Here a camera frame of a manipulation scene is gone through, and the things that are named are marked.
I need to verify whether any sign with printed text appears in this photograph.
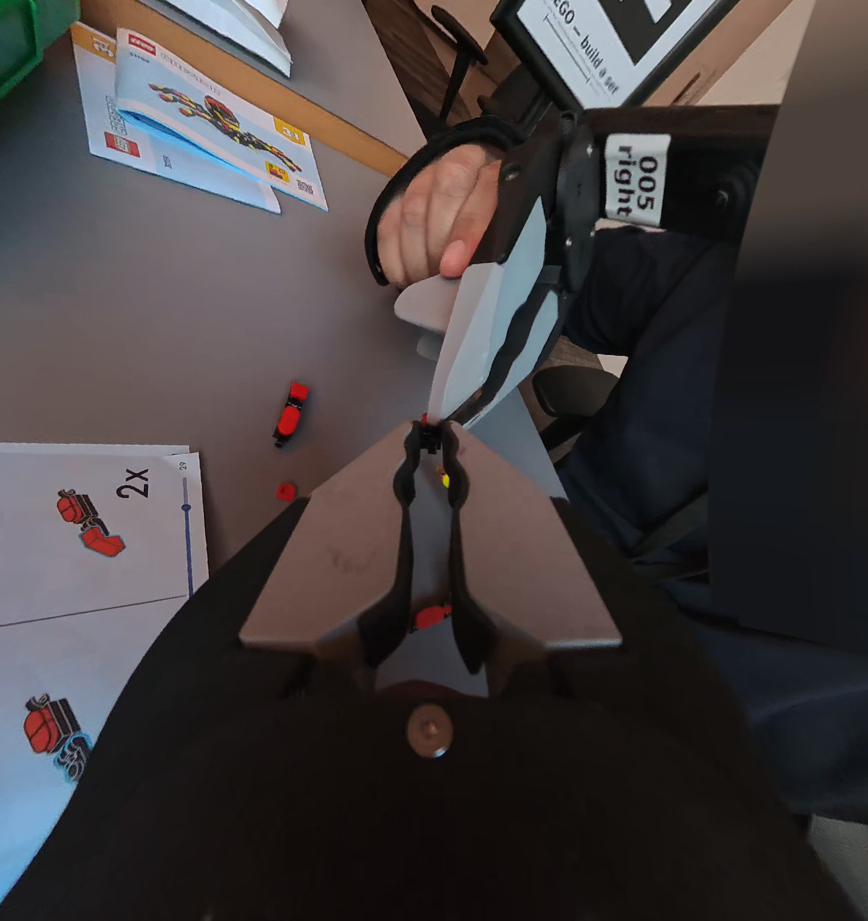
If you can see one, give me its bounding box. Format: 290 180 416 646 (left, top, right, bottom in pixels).
643 0 816 109

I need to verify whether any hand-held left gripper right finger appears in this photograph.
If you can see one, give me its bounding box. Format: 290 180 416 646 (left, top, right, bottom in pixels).
443 421 623 692

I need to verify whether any red and black lego part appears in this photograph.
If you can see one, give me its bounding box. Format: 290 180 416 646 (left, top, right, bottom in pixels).
272 381 311 449

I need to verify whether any green plastic bin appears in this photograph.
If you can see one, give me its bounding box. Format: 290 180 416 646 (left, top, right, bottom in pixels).
0 0 82 119

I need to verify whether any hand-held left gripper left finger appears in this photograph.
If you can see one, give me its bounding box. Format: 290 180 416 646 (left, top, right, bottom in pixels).
238 421 417 692

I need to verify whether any person's right hand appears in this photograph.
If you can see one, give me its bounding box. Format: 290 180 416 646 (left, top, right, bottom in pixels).
375 142 505 290

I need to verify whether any person's dark clothing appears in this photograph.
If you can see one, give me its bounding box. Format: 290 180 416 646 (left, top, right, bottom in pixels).
556 230 868 828

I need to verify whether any open lego instruction booklet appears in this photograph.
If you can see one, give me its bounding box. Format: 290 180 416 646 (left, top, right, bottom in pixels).
0 442 211 918

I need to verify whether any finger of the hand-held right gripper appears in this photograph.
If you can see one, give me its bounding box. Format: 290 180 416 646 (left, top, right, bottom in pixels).
457 288 570 425
428 198 551 425

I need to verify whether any white paper booklet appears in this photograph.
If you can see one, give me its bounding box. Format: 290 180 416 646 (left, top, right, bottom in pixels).
162 0 293 76

